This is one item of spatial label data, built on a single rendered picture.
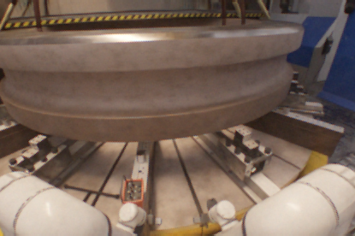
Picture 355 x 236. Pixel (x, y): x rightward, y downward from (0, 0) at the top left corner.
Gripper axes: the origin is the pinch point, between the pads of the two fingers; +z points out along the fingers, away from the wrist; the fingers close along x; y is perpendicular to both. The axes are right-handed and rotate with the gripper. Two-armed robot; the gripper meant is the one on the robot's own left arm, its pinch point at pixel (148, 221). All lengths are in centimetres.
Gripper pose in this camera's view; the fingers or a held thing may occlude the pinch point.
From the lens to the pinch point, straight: 130.3
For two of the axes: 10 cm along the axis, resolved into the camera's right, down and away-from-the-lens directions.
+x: -9.8, 0.4, 1.9
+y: 0.8, -8.0, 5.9
